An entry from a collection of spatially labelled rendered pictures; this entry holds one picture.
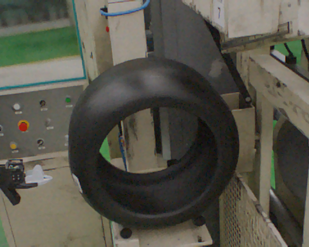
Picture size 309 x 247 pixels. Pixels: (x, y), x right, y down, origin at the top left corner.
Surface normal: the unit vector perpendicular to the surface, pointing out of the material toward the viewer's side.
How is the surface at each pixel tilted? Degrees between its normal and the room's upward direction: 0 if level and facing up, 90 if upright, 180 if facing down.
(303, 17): 72
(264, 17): 90
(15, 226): 90
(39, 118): 90
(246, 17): 90
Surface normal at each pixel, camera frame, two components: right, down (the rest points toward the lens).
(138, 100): 0.11, 0.30
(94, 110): -0.43, -0.10
